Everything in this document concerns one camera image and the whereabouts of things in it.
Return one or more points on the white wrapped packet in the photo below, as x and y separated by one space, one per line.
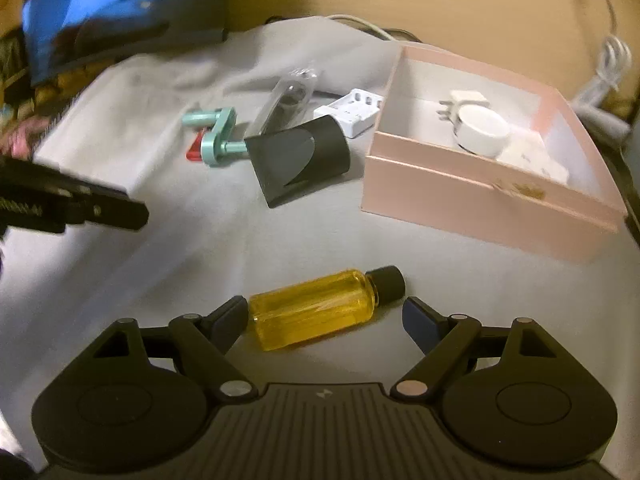
532 157

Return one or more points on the patterned colourful cloth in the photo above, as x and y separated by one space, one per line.
27 115

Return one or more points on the black hair dryer nozzle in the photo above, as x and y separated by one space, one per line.
295 160

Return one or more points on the grey cloth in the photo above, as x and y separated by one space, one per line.
150 240

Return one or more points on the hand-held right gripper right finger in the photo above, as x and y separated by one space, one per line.
419 326

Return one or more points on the white plug adapter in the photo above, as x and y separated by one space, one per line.
467 98

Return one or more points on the small red plastic piece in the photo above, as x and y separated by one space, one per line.
194 152

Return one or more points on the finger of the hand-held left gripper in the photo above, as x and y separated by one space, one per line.
112 212

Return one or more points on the white round jar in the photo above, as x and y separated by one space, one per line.
482 130

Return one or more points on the clear plastic case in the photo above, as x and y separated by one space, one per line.
285 100

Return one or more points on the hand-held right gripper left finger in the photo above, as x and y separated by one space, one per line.
226 321

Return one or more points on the teal hand crank tool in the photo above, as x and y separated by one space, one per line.
217 135

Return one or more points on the pink cardboard box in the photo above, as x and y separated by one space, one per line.
450 195

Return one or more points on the yellow liquid bottle black cap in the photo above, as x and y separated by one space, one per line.
305 310

